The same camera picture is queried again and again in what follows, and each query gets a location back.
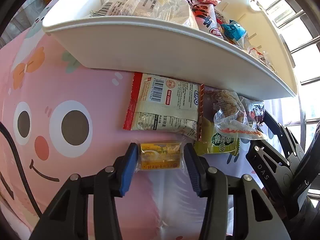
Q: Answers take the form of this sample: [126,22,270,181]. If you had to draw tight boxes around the yellow gold snack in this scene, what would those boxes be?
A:
[135,141,185,172]

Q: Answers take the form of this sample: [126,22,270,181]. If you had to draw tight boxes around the green tea snack packet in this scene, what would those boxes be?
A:
[194,116,240,156]

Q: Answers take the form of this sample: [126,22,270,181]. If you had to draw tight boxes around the clear bag brown pastry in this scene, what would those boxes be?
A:
[201,86,267,141]

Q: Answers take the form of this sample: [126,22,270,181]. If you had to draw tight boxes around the Lipo cream biscuit packet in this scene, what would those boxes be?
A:
[123,72,204,141]

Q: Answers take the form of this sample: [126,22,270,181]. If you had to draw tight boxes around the red candy bag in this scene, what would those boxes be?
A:
[240,96,265,128]

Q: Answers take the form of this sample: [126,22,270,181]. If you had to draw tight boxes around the dark brownie clear packet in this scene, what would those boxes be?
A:
[247,46,276,73]

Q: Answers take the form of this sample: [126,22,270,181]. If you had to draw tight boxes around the blue white candy packet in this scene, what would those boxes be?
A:
[221,20,248,49]

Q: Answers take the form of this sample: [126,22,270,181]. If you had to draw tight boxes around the red white snack packet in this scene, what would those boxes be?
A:
[186,0,223,39]

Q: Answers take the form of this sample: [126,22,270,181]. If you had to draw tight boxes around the bag of puffed rice cake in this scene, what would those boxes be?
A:
[151,0,199,30]

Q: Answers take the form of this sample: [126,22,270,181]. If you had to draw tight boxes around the long white snack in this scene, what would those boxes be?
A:
[89,0,163,18]

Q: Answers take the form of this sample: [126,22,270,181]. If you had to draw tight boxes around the white plastic storage bin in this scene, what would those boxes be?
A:
[42,0,297,100]

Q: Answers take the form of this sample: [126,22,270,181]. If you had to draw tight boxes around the metal window security bars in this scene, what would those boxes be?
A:
[250,0,319,148]

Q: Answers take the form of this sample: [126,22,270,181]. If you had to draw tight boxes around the black cable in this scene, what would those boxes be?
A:
[0,121,43,218]

